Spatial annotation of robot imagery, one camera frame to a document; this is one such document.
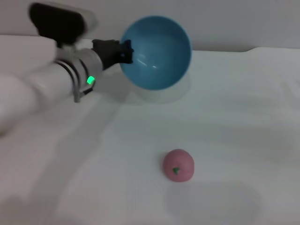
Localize blue bowl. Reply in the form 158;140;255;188
119;15;193;91

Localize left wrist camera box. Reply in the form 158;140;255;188
28;2;97;47

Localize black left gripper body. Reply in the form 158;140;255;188
91;39;121;71

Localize pink peach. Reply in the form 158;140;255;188
163;149;195;183

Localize left arm cable with plug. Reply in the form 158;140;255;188
74;84;94;103

